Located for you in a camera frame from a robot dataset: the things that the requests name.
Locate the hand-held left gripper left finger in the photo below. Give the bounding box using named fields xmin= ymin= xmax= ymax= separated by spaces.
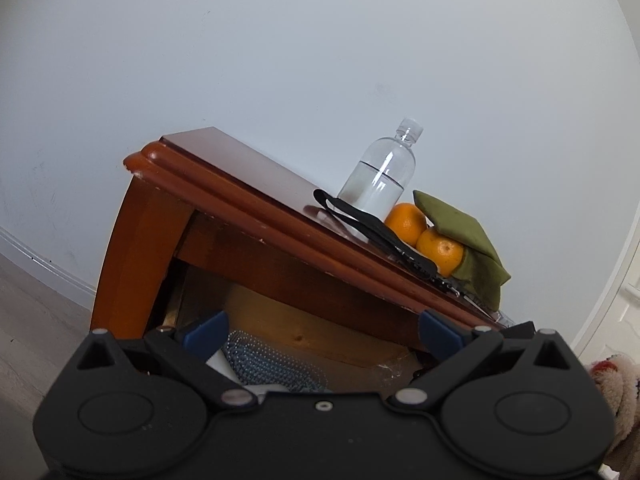
xmin=66 ymin=310 xmax=256 ymax=408

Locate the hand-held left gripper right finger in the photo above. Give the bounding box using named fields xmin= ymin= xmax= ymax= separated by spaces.
xmin=387 ymin=310 xmax=581 ymax=411

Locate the blue beaded pouch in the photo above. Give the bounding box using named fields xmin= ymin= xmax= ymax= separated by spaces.
xmin=222 ymin=330 xmax=332 ymax=394

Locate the wooden drawer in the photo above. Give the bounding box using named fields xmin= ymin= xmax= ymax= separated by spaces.
xmin=145 ymin=260 xmax=426 ymax=397

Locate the clear plastic bag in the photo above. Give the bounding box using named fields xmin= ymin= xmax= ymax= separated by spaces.
xmin=374 ymin=354 xmax=422 ymax=387

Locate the orange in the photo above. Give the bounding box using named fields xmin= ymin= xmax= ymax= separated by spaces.
xmin=416 ymin=227 xmax=466 ymax=277
xmin=384 ymin=203 xmax=429 ymax=247

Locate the olive green cloth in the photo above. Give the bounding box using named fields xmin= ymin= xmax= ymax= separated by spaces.
xmin=412 ymin=190 xmax=512 ymax=309

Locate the brown wooden nightstand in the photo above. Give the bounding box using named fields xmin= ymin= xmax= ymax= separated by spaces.
xmin=92 ymin=126 xmax=516 ymax=397

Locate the clear plastic water bottle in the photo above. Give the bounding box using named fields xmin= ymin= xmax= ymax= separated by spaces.
xmin=337 ymin=117 xmax=426 ymax=222

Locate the white baseboard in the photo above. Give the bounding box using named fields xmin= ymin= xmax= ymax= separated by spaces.
xmin=0 ymin=226 xmax=99 ymax=297

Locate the beige plush toy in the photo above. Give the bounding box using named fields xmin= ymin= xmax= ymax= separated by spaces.
xmin=585 ymin=352 xmax=640 ymax=480

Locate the black lanyard strap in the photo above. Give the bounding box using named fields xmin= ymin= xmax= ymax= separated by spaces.
xmin=313 ymin=189 xmax=496 ymax=319

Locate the white door frame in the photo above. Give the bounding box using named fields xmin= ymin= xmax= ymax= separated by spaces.
xmin=570 ymin=210 xmax=640 ymax=357

